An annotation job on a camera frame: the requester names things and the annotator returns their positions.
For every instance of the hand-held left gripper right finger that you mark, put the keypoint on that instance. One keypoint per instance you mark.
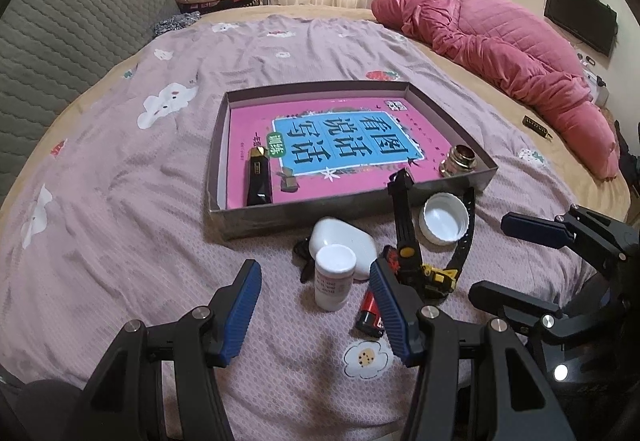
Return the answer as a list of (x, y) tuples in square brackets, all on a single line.
[(395, 316)]

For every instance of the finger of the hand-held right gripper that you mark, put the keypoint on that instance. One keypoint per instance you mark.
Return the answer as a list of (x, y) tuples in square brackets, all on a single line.
[(505, 298), (535, 227)]

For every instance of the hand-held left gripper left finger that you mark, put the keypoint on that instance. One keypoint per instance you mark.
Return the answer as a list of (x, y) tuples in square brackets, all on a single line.
[(242, 316)]

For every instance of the red and black lighter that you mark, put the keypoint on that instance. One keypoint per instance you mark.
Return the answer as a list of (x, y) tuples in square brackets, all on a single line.
[(369, 316)]

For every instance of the white pill bottle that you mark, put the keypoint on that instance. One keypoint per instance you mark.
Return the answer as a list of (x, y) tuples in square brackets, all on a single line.
[(334, 281)]

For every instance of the white ribbed bottle cap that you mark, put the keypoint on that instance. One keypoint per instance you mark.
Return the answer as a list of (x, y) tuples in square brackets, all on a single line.
[(442, 221)]

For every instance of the black and yellow wristwatch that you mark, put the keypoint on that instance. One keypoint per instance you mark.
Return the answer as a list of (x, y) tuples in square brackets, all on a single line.
[(404, 221)]

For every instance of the grey cardboard box tray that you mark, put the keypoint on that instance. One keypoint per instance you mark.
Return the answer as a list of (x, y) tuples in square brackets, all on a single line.
[(260, 221)]

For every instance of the small black clip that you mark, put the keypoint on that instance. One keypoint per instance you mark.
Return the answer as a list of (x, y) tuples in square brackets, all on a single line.
[(302, 251)]

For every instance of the white plastic case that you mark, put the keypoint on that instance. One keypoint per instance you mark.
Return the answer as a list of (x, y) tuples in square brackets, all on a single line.
[(345, 233)]

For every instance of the small dark brown bar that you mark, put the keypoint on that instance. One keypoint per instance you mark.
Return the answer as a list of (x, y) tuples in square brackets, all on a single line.
[(537, 126)]

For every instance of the dark clothing heap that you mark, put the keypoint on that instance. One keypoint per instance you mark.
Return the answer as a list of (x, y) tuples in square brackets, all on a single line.
[(627, 156)]

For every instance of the black tube with gold cap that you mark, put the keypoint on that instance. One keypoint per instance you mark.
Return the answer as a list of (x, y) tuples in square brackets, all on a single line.
[(259, 181)]

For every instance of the purple printed bedsheet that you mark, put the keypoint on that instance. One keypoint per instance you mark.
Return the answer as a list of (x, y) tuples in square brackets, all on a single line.
[(125, 221)]

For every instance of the pink quilted duvet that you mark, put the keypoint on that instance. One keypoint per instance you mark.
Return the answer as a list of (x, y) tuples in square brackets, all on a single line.
[(500, 56)]

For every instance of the pink and blue book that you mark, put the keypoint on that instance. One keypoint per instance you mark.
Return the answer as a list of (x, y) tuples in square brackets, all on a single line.
[(340, 141)]

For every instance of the black flat television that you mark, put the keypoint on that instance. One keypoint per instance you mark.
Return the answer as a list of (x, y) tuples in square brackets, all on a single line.
[(580, 18)]

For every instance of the blue patterned cloth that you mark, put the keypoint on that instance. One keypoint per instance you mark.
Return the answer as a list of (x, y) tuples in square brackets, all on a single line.
[(172, 23)]

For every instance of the grey quilted headboard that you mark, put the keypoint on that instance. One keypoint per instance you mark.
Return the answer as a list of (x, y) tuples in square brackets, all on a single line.
[(65, 36)]

